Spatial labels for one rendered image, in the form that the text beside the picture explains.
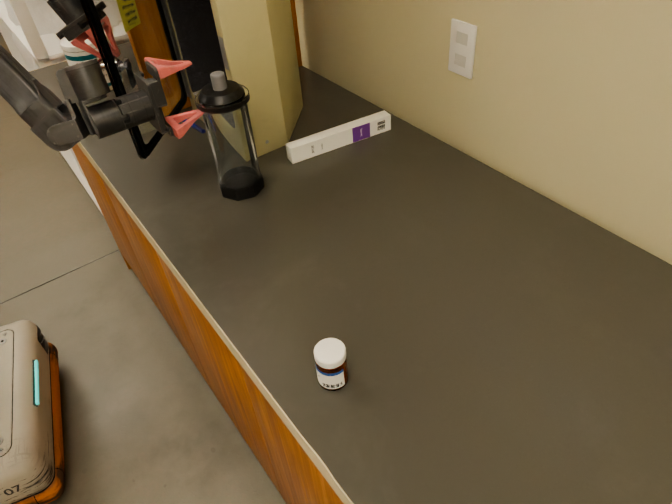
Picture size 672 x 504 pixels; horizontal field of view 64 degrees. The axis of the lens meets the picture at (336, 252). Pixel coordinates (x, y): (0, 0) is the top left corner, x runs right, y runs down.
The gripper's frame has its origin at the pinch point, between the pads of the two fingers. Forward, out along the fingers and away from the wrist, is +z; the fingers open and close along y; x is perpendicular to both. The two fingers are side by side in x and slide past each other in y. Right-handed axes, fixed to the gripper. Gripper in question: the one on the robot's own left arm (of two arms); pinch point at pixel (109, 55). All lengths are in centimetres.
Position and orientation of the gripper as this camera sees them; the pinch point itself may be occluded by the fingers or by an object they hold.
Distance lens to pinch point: 133.9
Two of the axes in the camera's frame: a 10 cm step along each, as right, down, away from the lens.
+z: 4.9, 6.6, 5.6
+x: -1.1, 6.9, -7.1
